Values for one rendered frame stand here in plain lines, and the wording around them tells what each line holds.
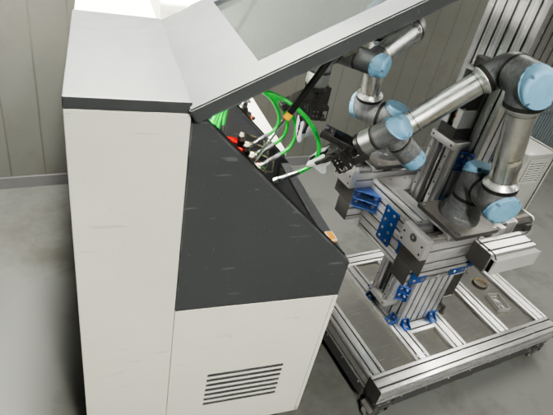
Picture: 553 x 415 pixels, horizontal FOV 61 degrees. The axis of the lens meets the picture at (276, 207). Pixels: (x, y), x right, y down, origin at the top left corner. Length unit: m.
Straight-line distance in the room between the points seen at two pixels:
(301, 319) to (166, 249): 0.62
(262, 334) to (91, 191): 0.84
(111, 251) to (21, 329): 1.33
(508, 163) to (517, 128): 0.12
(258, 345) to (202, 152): 0.85
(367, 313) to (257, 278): 1.14
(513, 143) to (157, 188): 1.06
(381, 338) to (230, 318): 1.05
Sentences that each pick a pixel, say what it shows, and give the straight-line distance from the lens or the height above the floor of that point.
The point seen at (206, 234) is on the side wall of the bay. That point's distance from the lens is 1.36.
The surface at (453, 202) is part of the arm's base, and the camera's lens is 1.87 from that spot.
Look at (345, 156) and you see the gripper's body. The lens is 1.50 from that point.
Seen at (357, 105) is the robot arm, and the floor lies 1.22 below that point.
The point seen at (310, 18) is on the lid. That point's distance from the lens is 1.38.
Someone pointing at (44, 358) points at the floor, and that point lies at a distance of 2.49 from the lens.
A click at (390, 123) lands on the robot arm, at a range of 1.41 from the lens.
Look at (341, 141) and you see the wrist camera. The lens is 1.47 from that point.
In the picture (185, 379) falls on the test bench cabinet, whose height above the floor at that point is 0.42.
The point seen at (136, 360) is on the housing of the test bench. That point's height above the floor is 0.57.
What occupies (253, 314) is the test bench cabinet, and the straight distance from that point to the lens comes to 1.66.
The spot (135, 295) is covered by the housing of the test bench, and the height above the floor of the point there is 0.88.
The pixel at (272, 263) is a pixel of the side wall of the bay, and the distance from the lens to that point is 1.50.
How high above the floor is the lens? 1.95
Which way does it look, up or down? 34 degrees down
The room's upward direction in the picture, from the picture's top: 12 degrees clockwise
